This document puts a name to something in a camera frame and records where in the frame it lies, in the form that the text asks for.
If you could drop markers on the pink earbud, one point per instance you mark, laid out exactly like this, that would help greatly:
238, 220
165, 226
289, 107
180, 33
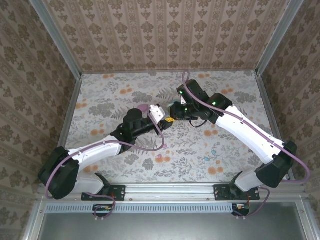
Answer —
159, 156
164, 145

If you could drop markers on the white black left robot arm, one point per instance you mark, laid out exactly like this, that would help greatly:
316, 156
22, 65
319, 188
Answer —
100, 148

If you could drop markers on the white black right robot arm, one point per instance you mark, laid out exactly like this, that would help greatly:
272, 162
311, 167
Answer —
250, 135

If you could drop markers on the black connector box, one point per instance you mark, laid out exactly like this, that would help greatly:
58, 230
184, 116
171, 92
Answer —
240, 207
102, 208

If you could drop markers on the grey metal panel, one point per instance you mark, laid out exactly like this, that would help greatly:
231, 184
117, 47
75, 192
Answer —
175, 227

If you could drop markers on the thin aluminium wall rail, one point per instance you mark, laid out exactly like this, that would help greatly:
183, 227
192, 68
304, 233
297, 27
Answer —
125, 72

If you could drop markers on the aluminium side rail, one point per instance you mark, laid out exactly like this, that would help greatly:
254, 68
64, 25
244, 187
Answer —
268, 105
69, 112

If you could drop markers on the aluminium mounting rail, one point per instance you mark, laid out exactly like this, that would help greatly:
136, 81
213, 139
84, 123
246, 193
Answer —
170, 191

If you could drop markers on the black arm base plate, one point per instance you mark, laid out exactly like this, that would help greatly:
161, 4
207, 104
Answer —
221, 193
118, 192

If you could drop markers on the aluminium frame post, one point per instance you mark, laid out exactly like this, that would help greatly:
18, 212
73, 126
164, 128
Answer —
279, 37
60, 42

